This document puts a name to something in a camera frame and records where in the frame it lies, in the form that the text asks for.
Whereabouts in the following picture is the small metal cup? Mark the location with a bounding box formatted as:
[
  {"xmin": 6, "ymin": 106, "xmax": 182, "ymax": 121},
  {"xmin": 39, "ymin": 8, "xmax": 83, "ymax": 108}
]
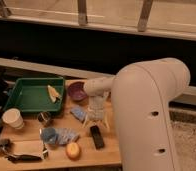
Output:
[{"xmin": 37, "ymin": 112, "xmax": 52, "ymax": 126}]

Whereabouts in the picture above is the white paper cup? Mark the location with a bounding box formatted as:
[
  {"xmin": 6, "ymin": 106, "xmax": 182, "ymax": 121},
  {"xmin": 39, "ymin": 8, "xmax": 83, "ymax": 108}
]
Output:
[{"xmin": 2, "ymin": 108, "xmax": 24, "ymax": 129}]

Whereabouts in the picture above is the blue cloth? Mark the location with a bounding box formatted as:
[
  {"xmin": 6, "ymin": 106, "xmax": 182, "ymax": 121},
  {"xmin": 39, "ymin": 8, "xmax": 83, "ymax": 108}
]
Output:
[{"xmin": 40, "ymin": 127, "xmax": 80, "ymax": 145}]

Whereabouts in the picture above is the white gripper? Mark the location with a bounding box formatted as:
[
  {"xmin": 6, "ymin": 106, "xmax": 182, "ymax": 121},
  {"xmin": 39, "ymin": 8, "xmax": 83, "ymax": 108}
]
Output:
[{"xmin": 82, "ymin": 95, "xmax": 110, "ymax": 131}]

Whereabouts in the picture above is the blue sponge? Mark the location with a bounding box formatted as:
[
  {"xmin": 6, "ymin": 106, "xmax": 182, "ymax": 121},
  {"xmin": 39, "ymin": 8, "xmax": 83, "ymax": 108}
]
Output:
[{"xmin": 70, "ymin": 106, "xmax": 86, "ymax": 122}]

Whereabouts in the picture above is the wooden table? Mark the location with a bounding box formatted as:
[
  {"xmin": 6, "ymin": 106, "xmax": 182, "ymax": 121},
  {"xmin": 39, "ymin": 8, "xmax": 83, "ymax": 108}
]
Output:
[{"xmin": 0, "ymin": 78, "xmax": 123, "ymax": 171}]

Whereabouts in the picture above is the purple bowl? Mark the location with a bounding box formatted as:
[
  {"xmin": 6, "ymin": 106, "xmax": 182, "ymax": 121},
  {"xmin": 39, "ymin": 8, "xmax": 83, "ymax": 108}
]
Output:
[{"xmin": 67, "ymin": 81, "xmax": 87, "ymax": 101}]

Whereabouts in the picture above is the yellow banana piece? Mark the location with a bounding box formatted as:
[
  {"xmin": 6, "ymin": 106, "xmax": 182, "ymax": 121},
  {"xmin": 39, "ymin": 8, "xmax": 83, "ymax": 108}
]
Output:
[{"xmin": 47, "ymin": 85, "xmax": 60, "ymax": 103}]

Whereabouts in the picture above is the black eraser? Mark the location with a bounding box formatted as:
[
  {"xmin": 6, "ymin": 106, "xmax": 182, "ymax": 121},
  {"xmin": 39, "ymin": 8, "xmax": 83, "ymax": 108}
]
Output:
[{"xmin": 90, "ymin": 126, "xmax": 105, "ymax": 149}]

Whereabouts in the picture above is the yellow apple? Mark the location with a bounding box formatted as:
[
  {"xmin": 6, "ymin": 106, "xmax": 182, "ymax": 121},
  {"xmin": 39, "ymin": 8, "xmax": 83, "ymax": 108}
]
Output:
[{"xmin": 65, "ymin": 142, "xmax": 81, "ymax": 160}]

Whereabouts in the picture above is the green plastic tray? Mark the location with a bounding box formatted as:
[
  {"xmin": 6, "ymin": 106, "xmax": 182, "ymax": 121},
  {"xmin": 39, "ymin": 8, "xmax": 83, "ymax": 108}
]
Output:
[{"xmin": 4, "ymin": 77, "xmax": 65, "ymax": 115}]

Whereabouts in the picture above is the black handled tool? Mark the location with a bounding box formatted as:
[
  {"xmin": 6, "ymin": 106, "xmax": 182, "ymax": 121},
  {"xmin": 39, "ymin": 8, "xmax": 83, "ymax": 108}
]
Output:
[{"xmin": 6, "ymin": 154, "xmax": 42, "ymax": 163}]

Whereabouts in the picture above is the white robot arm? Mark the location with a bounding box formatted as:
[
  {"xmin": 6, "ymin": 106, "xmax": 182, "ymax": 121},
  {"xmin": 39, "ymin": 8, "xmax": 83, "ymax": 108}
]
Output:
[{"xmin": 84, "ymin": 58, "xmax": 190, "ymax": 171}]

